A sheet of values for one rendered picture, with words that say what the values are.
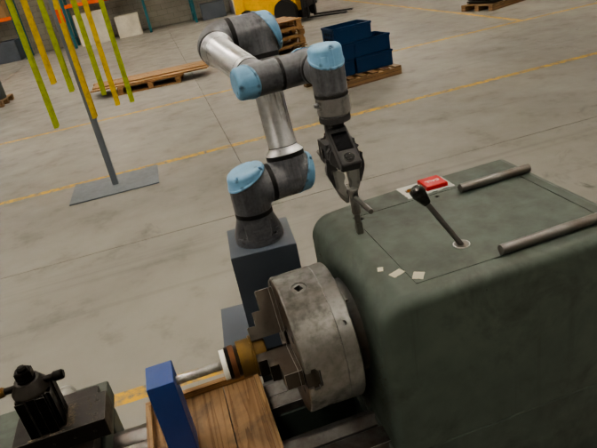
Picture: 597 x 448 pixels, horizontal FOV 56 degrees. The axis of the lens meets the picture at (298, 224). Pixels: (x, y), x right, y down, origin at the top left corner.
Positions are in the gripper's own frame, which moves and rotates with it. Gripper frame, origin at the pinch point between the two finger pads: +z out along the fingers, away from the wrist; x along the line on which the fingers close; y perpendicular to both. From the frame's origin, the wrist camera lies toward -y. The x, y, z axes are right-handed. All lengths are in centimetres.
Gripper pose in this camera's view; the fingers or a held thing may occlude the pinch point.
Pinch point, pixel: (349, 198)
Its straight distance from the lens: 133.4
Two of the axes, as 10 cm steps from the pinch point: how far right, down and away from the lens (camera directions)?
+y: -2.8, -3.9, 8.8
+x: -9.5, 2.8, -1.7
